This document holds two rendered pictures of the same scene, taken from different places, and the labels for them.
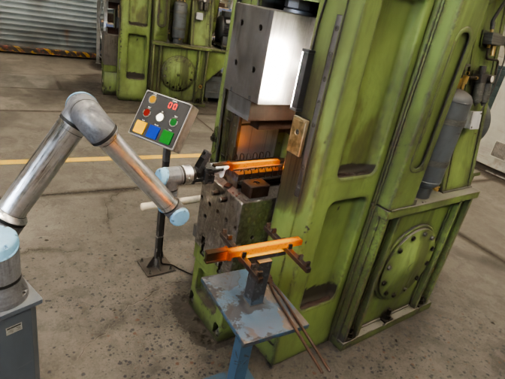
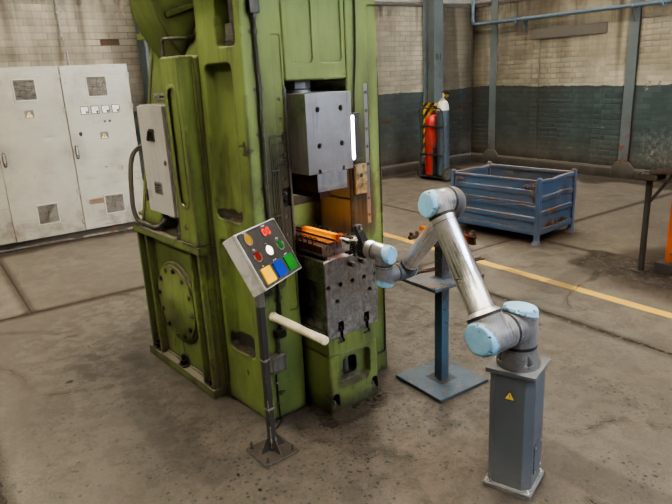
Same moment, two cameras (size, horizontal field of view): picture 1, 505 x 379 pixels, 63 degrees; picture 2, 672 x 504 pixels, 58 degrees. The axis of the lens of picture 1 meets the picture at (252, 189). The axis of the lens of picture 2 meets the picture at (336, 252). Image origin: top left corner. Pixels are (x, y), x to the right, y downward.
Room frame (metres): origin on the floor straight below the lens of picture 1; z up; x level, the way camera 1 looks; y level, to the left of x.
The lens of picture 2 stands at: (2.00, 3.26, 1.85)
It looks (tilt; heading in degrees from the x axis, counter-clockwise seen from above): 16 degrees down; 270
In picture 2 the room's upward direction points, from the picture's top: 3 degrees counter-clockwise
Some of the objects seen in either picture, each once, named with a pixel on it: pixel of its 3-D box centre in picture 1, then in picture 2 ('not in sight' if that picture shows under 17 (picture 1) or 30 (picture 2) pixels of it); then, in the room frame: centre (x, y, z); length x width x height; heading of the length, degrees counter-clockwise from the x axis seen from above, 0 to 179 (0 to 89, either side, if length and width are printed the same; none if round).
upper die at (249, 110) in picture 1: (271, 105); (308, 177); (2.12, -0.02, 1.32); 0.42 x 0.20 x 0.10; 129
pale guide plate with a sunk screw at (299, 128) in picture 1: (297, 135); (360, 178); (1.83, -0.16, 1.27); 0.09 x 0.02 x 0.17; 39
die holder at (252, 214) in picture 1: (258, 216); (321, 282); (2.08, -0.06, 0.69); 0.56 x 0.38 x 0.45; 129
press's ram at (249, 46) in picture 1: (286, 57); (311, 130); (2.09, -0.04, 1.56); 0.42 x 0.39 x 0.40; 129
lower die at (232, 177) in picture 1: (259, 169); (311, 240); (2.12, -0.02, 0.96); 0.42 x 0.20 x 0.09; 129
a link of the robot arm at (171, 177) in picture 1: (170, 177); (383, 253); (1.75, 0.39, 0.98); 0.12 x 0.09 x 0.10; 130
